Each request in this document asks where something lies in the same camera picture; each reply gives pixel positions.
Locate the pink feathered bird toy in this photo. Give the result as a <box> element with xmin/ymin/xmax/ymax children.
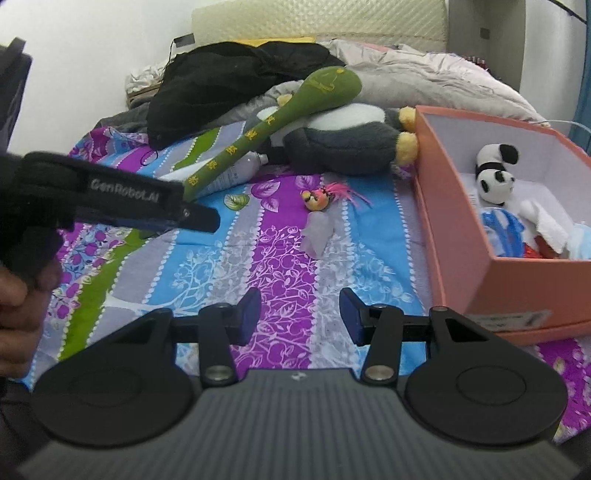
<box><xmin>301</xmin><ymin>182</ymin><xmax>372</xmax><ymax>212</ymax></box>

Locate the blue plastic packet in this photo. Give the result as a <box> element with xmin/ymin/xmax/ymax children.
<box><xmin>480</xmin><ymin>208</ymin><xmax>525</xmax><ymax>258</ymax></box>

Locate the red foil snack packet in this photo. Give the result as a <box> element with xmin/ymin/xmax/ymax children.
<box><xmin>524</xmin><ymin>236</ymin><xmax>560</xmax><ymax>259</ymax></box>

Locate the small panda plush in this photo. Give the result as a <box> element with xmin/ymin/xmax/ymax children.
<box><xmin>475</xmin><ymin>144</ymin><xmax>519</xmax><ymax>207</ymax></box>

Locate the white knitted cloth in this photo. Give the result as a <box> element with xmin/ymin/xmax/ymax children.
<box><xmin>520</xmin><ymin>200</ymin><xmax>572</xmax><ymax>256</ymax></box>

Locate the light blue face mask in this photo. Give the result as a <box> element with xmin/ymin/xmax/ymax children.
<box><xmin>566</xmin><ymin>223</ymin><xmax>591</xmax><ymax>261</ymax></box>

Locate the person's left hand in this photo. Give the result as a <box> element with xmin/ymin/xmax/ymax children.
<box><xmin>1</xmin><ymin>258</ymin><xmax>62</xmax><ymax>379</ymax></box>

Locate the pink cardboard box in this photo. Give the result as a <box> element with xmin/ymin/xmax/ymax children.
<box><xmin>415</xmin><ymin>106</ymin><xmax>590</xmax><ymax>345</ymax></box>

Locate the white crumpled cloth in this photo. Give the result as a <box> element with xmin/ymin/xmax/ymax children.
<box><xmin>124</xmin><ymin>62</ymin><xmax>166</xmax><ymax>96</ymax></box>

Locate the grey white penguin plush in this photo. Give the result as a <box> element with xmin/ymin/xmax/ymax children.
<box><xmin>256</xmin><ymin>103</ymin><xmax>420</xmax><ymax>176</ymax></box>

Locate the black jacket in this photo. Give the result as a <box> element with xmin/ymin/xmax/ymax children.
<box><xmin>147</xmin><ymin>41</ymin><xmax>344</xmax><ymax>150</ymax></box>

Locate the green plush massage stick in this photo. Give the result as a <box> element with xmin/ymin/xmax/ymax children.
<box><xmin>183</xmin><ymin>66</ymin><xmax>362</xmax><ymax>201</ymax></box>

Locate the grey duvet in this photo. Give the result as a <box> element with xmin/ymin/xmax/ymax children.
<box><xmin>239</xmin><ymin>38</ymin><xmax>551</xmax><ymax>135</ymax></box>

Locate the blue curtain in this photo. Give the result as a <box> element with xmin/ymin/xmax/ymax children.
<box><xmin>569</xmin><ymin>90</ymin><xmax>591</xmax><ymax>154</ymax></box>

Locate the yellow pillow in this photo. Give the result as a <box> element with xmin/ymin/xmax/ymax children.
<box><xmin>234</xmin><ymin>35</ymin><xmax>317</xmax><ymax>49</ymax></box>

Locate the cream quilted headboard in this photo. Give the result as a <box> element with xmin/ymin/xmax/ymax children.
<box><xmin>191</xmin><ymin>0</ymin><xmax>449</xmax><ymax>51</ymax></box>

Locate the black wall socket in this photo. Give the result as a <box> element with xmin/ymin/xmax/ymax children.
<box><xmin>172</xmin><ymin>33</ymin><xmax>195</xmax><ymax>48</ymax></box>

